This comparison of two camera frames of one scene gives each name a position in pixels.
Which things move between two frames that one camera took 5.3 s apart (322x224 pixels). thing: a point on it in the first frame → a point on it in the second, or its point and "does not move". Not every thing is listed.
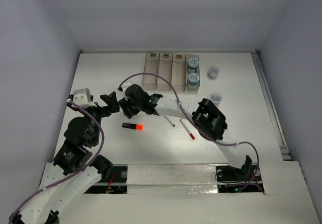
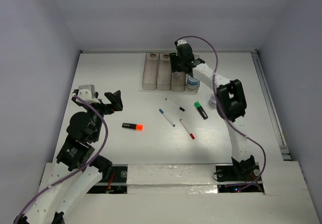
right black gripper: x=125 y=102 → x=174 y=57
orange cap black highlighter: x=136 y=127 does not move
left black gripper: x=113 y=105 does not move
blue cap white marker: x=169 y=121 does not move
